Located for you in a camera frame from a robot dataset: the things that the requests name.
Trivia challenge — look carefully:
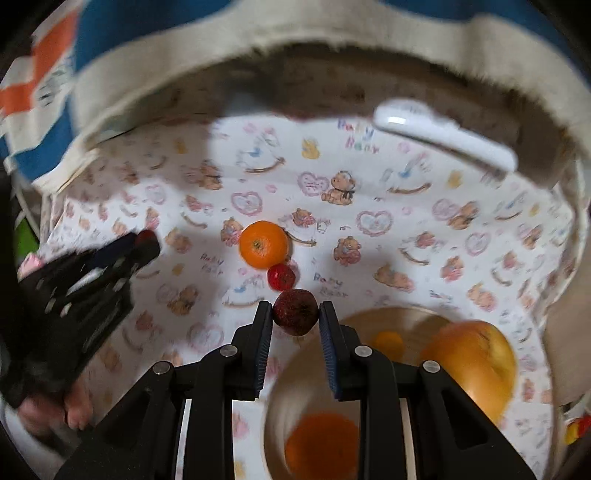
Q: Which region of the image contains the large yellow apple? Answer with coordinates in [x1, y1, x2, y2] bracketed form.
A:
[419, 320, 518, 428]

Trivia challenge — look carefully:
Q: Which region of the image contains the small yellow-orange fruit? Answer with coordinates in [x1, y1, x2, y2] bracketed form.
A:
[372, 330, 407, 363]

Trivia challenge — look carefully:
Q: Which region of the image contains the bear printed cloth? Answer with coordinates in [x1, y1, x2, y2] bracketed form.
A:
[37, 115, 583, 480]

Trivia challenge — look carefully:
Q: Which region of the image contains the cream round plate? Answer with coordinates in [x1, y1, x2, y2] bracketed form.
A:
[263, 305, 522, 480]

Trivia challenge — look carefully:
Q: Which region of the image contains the dark red cherry tomato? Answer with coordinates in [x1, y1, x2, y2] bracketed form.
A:
[272, 289, 320, 337]

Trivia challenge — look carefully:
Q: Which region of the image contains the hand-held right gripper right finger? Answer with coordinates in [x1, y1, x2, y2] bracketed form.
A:
[318, 301, 537, 480]

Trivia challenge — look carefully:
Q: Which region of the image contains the yellow and red toy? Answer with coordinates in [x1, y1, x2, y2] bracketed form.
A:
[564, 413, 591, 446]

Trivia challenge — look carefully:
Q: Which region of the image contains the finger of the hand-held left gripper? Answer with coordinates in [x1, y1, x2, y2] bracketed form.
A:
[90, 232, 149, 267]
[115, 244, 162, 282]

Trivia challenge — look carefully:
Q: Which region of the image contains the person's left hand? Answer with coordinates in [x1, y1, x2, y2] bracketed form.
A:
[18, 382, 95, 435]

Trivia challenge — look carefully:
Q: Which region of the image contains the orange tangerine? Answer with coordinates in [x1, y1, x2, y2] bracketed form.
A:
[284, 412, 361, 480]
[239, 220, 290, 270]

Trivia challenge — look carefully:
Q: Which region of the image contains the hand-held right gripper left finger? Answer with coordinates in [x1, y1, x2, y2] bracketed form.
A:
[55, 301, 274, 480]

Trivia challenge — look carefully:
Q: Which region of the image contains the blue and cream cloth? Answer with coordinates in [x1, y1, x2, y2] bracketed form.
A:
[0, 0, 591, 204]

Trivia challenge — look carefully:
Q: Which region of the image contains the white plastic object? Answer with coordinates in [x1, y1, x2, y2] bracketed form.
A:
[372, 100, 518, 175]

